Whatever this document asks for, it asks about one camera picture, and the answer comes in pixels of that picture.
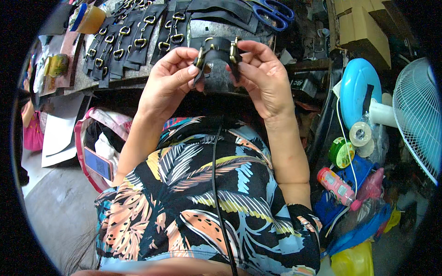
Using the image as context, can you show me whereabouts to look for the person's left hand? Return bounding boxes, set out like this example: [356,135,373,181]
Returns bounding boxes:
[137,46,206,122]

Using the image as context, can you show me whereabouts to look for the person's right hand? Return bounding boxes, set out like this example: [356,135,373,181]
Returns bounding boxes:
[226,40,296,120]

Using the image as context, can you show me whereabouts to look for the black leather strap brass buckles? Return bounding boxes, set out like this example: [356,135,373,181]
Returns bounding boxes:
[191,36,243,87]

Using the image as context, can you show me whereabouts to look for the black labelled box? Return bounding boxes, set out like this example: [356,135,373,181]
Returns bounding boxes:
[290,78,319,99]

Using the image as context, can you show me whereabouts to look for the dark metal work block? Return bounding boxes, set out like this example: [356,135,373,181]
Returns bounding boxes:
[203,57,243,96]

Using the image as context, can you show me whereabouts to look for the pink tote bag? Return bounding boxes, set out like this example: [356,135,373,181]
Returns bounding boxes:
[74,107,134,194]

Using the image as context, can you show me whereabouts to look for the long black leather strips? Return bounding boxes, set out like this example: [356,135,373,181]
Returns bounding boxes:
[186,0,259,34]

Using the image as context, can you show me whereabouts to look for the amber jar with blue lid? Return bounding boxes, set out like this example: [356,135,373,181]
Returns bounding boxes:
[69,3,108,35]

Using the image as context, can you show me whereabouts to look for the green tape roll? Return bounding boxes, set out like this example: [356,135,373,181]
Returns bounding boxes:
[328,137,356,169]

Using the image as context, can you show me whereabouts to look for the phone with pink case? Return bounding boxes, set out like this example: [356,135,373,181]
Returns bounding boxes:
[84,147,115,182]

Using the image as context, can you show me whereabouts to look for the brown leather sheet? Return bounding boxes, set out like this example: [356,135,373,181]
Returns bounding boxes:
[39,32,83,98]

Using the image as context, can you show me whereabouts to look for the clear tape roll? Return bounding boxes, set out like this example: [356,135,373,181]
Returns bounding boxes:
[349,121,373,147]

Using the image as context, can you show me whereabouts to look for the yellow-green tin can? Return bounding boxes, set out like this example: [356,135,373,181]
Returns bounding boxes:
[44,53,70,78]

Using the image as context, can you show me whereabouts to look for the white paper sheets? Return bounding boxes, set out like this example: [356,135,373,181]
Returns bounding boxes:
[41,92,92,168]

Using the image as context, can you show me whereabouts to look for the brown cardboard box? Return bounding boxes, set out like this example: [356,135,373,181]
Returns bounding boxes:
[332,0,393,71]

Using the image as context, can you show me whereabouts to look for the beige tape roll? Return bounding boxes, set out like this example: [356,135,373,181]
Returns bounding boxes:
[357,139,375,158]

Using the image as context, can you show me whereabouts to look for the pink plastic bottle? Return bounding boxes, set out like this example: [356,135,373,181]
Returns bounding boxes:
[317,167,362,212]

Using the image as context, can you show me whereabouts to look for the blue plastic case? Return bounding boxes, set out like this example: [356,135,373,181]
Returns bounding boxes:
[312,155,380,229]

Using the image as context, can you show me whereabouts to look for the person's body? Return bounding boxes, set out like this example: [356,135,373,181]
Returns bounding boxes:
[66,115,323,276]

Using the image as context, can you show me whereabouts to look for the pink plastic bag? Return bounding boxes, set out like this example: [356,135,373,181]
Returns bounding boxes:
[357,168,385,203]

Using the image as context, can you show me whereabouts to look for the white and blue electric fan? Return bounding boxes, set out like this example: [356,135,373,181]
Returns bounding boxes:
[339,57,442,187]

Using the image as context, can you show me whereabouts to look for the blue plastic lid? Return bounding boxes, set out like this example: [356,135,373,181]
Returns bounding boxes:
[326,203,393,256]

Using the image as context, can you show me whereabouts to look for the row of black buckled straps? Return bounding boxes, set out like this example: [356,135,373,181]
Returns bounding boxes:
[82,0,191,88]

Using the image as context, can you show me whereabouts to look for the blue-handled scissors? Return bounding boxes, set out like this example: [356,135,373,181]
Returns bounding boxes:
[247,0,296,32]

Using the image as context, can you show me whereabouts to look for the white cable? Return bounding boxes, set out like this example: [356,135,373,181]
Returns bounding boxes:
[325,97,360,239]

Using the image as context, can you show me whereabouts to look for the black cable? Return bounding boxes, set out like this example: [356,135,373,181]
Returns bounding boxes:
[211,124,239,276]

